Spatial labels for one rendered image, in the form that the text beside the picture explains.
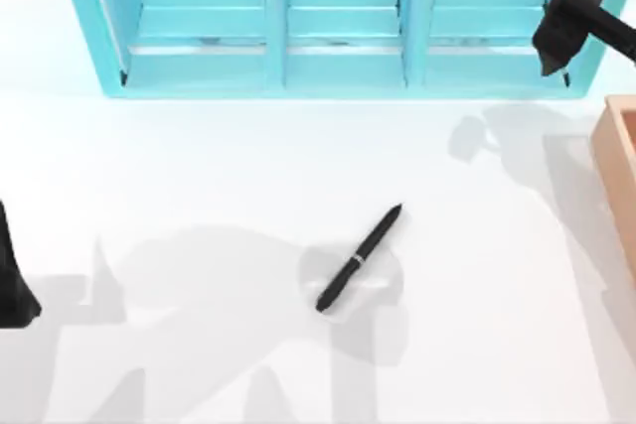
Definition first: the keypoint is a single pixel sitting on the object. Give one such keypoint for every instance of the light blue rack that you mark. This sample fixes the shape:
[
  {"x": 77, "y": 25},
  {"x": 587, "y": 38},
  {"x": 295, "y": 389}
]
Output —
[{"x": 343, "y": 71}]

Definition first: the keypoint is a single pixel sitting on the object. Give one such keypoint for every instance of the shallow salmon-coloured box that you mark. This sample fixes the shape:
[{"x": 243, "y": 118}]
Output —
[{"x": 612, "y": 166}]

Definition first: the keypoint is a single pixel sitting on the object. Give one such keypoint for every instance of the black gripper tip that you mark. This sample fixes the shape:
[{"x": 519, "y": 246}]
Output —
[{"x": 11, "y": 290}]

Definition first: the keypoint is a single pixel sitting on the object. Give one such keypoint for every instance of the black pen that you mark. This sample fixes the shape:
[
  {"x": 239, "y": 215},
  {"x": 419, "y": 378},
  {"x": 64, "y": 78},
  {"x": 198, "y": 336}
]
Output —
[{"x": 359, "y": 258}]

